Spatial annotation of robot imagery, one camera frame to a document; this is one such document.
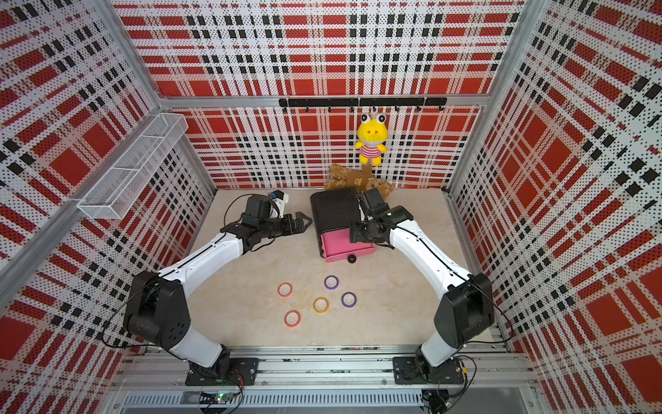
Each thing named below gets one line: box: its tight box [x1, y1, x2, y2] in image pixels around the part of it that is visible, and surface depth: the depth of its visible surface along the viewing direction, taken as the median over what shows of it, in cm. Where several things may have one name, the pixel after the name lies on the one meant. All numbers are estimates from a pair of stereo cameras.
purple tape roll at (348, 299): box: [340, 291, 358, 308], surface depth 89 cm
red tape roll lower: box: [283, 309, 303, 328], surface depth 85 cm
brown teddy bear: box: [324, 163, 395, 198], surface depth 117 cm
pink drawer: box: [320, 228, 377, 263], surface depth 85 cm
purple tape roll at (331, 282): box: [324, 275, 339, 291], surface depth 93 cm
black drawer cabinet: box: [310, 188, 376, 263], surface depth 90 cm
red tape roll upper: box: [277, 282, 294, 298], surface depth 92 cm
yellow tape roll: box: [312, 296, 330, 314], surface depth 88 cm
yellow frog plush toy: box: [354, 112, 389, 168], surface depth 95 cm
